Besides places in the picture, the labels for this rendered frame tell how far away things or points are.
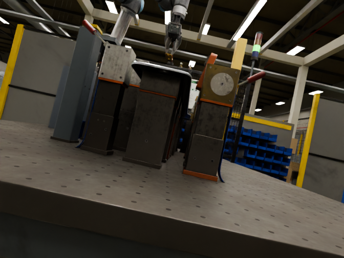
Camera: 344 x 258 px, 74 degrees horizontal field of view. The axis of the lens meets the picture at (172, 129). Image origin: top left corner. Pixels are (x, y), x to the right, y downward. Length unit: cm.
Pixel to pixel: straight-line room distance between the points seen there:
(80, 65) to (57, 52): 316
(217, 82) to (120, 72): 32
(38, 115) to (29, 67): 75
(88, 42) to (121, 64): 22
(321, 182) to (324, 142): 63
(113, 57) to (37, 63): 341
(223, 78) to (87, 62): 51
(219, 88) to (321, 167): 365
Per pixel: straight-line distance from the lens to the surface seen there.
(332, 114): 441
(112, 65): 81
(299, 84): 654
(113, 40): 108
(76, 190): 35
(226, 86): 76
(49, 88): 402
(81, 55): 97
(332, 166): 440
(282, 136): 429
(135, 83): 104
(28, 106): 412
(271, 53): 644
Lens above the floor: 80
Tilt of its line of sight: 2 degrees up
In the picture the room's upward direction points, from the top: 13 degrees clockwise
